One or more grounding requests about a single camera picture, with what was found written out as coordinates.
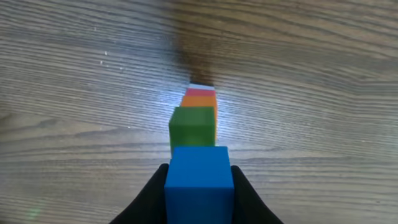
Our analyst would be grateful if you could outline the green cube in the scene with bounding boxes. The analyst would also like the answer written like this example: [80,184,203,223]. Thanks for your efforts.
[169,106,216,156]

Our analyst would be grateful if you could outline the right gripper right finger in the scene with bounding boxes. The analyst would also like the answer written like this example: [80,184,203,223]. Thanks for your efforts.
[231,165,284,224]

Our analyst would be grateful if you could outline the orange cube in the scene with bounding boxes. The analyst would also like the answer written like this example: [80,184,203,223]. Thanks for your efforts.
[180,95,218,131]

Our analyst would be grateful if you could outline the white cube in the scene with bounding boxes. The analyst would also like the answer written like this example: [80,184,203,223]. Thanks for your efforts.
[188,83,216,91]

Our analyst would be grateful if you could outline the red cube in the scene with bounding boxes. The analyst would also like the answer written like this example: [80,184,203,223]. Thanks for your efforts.
[185,88,216,97]

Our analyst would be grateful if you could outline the blue cube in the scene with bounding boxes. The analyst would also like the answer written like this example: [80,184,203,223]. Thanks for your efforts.
[164,146,235,224]

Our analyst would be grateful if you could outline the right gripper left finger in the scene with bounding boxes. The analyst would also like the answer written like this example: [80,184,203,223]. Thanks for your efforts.
[108,163,170,224]

